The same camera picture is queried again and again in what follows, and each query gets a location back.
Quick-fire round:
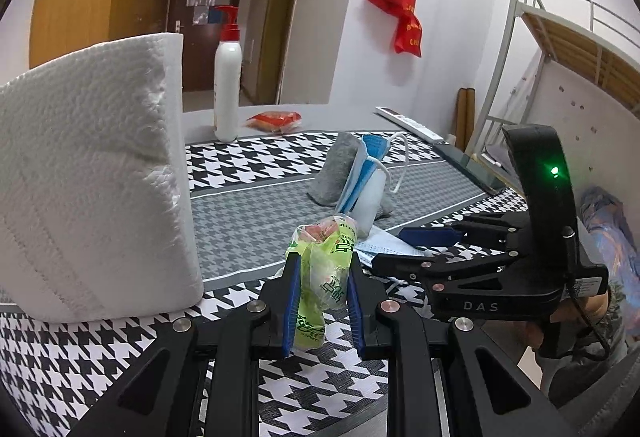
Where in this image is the green tissue packet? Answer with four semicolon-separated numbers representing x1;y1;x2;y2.
285;213;360;352

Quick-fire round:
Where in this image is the person's right hand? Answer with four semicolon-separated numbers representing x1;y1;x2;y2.
525;292;611;358

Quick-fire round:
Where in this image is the white foam box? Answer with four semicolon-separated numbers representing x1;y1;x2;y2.
0;32;205;324

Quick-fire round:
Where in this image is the dark brown door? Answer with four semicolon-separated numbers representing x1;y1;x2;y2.
165;0;247;93

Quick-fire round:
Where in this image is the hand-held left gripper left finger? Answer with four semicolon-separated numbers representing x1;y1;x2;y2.
67;252;303;437

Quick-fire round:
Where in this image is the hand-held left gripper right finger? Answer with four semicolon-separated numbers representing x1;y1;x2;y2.
346;254;586;437

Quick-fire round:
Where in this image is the white remote control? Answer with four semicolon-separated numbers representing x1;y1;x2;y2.
375;106;443;141

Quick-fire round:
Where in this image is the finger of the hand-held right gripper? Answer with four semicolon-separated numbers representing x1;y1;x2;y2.
397;212;528;250
371;244;522;290

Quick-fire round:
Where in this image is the grey sock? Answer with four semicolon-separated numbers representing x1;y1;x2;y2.
306;132;396;218

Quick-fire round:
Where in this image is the black smartphone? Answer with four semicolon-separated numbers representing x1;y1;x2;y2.
434;142;526;195

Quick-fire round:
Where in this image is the houndstooth tablecloth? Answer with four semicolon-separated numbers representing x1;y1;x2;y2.
0;103;543;437

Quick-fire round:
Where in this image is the person's patterned clothing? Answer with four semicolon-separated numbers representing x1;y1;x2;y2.
540;186;640;418

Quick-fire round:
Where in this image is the red snack packet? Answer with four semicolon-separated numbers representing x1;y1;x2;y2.
245;111;303;133

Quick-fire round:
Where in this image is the white metal bunk bed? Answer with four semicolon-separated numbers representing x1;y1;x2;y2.
470;0;640;198

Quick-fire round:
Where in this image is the light wooden side door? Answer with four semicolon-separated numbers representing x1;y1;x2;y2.
255;0;313;107

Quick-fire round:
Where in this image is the white pump bottle red top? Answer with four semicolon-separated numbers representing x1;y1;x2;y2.
212;6;242;143

